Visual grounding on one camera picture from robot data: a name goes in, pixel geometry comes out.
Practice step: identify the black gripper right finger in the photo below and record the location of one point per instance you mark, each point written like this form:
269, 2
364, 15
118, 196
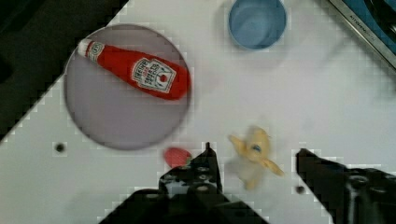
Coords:
349, 195

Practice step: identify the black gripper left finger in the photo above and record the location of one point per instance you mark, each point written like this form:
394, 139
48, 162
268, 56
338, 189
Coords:
187, 194

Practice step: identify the yellow plush peeled banana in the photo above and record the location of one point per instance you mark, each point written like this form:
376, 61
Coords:
253, 152

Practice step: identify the black steel toaster oven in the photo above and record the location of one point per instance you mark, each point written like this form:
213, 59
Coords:
374, 22

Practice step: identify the red toy strawberry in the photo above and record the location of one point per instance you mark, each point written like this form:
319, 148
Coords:
176, 156

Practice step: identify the red plush ketchup bottle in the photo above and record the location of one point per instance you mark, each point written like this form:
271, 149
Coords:
148, 73

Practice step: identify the grey round plate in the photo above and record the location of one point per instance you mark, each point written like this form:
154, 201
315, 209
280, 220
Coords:
108, 110

